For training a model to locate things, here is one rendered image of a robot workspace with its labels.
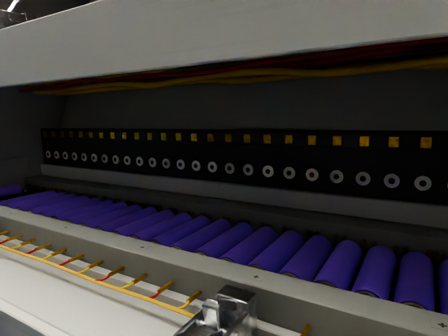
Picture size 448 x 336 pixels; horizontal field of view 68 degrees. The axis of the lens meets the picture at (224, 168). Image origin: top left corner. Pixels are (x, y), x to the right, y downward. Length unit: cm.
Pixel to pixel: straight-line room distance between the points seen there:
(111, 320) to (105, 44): 16
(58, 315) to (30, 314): 2
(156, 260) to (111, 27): 15
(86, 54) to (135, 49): 5
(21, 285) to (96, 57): 16
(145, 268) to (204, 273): 5
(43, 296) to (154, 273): 7
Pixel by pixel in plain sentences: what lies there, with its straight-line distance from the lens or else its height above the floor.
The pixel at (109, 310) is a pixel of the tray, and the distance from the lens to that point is 22.
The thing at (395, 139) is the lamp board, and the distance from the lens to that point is 28.
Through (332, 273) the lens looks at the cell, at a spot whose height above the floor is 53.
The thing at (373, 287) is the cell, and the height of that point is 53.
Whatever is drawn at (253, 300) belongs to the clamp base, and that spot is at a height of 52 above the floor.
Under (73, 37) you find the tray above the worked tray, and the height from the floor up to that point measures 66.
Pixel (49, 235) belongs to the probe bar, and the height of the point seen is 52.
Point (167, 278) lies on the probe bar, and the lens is 21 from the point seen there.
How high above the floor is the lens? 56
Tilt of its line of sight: 8 degrees up
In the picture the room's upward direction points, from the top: 9 degrees clockwise
